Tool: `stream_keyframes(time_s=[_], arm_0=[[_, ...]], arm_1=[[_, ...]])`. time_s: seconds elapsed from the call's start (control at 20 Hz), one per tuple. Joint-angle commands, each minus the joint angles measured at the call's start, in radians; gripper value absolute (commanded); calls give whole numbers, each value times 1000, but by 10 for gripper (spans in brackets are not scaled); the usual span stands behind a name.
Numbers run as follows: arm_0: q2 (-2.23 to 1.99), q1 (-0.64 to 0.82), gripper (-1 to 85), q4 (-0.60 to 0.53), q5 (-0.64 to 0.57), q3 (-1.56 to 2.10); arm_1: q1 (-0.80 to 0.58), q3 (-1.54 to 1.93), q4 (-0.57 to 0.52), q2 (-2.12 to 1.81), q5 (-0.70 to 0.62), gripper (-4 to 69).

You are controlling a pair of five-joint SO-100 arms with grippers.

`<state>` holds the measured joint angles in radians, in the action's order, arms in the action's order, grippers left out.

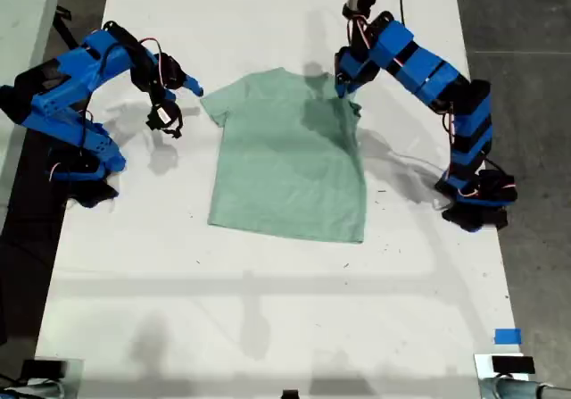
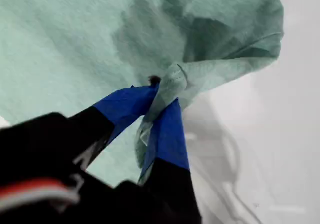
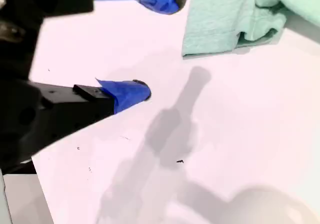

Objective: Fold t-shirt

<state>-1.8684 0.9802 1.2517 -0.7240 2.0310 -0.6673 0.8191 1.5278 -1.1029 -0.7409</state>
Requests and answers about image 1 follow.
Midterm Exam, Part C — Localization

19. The black camera box with label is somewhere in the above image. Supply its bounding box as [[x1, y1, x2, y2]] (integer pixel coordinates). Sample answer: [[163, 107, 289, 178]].
[[145, 100, 184, 140]]

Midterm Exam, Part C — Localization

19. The small black box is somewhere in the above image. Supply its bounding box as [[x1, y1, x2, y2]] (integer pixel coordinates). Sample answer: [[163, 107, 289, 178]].
[[21, 359, 68, 380], [491, 356, 535, 376]]

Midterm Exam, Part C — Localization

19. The pale green T-shirt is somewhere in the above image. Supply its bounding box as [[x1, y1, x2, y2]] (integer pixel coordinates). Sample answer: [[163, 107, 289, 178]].
[[199, 67, 368, 245]]

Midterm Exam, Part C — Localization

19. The white side table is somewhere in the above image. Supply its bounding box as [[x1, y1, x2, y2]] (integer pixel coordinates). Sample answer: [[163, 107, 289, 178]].
[[0, 0, 66, 221]]

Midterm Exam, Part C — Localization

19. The black camera stalk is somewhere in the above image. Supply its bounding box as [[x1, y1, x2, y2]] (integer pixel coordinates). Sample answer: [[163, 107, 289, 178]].
[[149, 84, 178, 110], [348, 12, 372, 46]]

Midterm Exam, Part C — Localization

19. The blue tape strip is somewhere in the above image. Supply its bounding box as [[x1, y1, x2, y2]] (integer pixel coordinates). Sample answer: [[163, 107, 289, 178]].
[[493, 328, 522, 345]]

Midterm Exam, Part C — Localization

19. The black stand leg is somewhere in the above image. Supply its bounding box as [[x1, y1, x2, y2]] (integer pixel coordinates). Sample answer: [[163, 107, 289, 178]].
[[52, 8, 87, 51]]

